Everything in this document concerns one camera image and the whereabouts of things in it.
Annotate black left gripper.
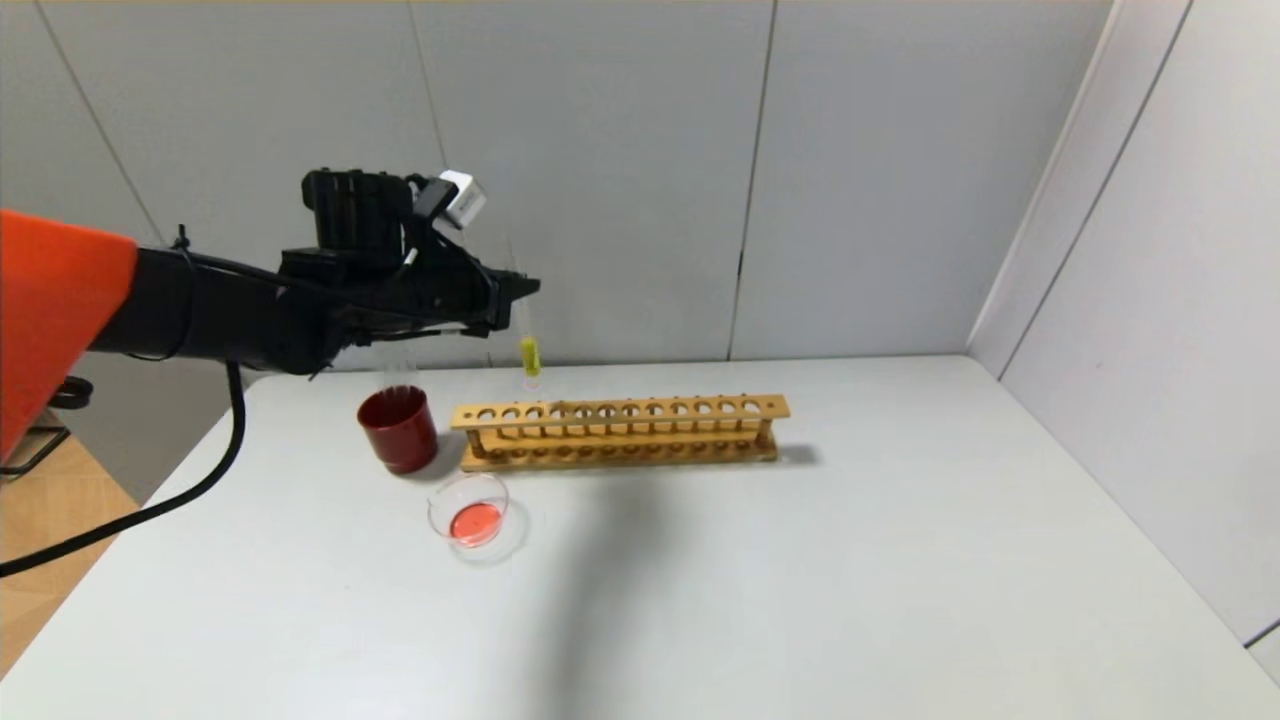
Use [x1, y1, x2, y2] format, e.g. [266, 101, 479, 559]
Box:
[412, 253, 541, 339]

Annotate yellow pigment glass test tube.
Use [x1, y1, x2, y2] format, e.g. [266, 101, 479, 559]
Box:
[504, 238, 544, 393]

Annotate wooden test tube rack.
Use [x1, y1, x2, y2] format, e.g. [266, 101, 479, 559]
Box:
[449, 394, 792, 473]

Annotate dark red cup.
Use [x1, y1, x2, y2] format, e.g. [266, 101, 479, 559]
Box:
[357, 386, 440, 476]

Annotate clear glass dish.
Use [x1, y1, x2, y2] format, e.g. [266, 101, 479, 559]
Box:
[427, 472, 513, 549]

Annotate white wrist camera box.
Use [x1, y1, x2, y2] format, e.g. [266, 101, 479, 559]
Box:
[434, 170, 489, 230]

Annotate thick black cable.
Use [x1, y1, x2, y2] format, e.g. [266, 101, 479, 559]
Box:
[0, 358, 247, 580]

